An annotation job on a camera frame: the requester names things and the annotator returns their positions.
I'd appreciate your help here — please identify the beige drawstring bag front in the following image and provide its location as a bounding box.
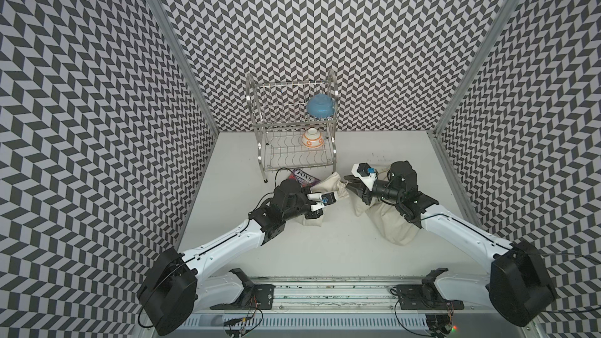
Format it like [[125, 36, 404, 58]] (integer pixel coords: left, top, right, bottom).
[[345, 164, 419, 246]]

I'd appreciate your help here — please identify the metal wire dish rack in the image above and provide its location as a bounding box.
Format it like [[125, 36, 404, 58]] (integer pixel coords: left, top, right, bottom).
[[245, 69, 341, 182]]

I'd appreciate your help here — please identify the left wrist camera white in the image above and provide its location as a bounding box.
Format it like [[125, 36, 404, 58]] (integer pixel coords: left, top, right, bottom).
[[307, 192, 338, 211]]

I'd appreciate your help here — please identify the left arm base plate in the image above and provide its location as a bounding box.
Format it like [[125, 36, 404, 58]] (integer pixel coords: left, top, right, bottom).
[[210, 269, 275, 310]]

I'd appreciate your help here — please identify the white orange bowl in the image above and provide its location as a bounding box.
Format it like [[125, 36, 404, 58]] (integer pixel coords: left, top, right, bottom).
[[301, 128, 324, 149]]

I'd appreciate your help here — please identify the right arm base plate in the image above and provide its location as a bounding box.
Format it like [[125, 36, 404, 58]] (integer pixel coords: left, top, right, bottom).
[[390, 268, 465, 311]]

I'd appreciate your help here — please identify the aluminium rail frame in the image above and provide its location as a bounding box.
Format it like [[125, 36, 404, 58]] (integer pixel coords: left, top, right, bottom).
[[140, 277, 547, 337]]

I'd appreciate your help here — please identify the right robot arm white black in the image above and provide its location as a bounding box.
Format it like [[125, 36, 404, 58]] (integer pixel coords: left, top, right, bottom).
[[344, 161, 557, 327]]

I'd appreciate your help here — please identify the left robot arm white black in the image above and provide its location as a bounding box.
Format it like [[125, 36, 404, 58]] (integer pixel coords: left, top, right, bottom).
[[136, 179, 339, 336]]

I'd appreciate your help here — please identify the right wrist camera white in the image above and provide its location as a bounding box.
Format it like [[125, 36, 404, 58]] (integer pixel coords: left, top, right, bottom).
[[352, 162, 378, 191]]

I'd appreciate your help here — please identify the pink candy packet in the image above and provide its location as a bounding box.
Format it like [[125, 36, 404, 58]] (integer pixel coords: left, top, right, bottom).
[[288, 168, 321, 187]]

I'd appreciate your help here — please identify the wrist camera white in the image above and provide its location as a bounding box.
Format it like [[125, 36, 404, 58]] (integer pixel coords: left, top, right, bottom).
[[307, 192, 338, 211], [352, 162, 378, 191]]

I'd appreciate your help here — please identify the blue bowl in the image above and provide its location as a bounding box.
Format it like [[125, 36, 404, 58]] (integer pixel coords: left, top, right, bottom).
[[306, 93, 336, 119]]

